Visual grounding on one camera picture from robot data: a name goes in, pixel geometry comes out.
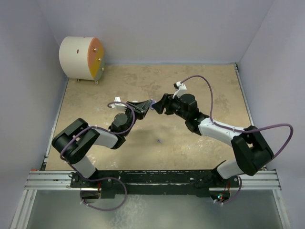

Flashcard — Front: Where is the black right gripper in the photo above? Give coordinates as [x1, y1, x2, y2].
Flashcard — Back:
[152, 93, 189, 120]

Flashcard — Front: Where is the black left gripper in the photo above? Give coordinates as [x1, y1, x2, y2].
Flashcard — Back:
[123, 100, 151, 135]

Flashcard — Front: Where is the purple charging case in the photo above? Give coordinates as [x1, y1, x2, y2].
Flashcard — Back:
[150, 100, 157, 110]

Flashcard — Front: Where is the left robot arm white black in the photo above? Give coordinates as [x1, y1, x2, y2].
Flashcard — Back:
[51, 99, 153, 187]

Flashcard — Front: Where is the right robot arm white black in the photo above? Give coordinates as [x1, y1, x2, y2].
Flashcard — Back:
[152, 94, 274, 187]

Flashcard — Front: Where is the white cylinder orange face fixture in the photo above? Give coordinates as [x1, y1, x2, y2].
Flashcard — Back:
[59, 36, 105, 84]

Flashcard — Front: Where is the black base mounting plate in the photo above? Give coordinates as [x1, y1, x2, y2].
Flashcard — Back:
[69, 169, 240, 200]

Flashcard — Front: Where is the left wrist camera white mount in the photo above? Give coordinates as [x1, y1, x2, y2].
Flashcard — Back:
[111, 96, 126, 110]

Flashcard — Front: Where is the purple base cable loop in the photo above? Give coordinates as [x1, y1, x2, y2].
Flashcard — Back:
[80, 176, 129, 211]

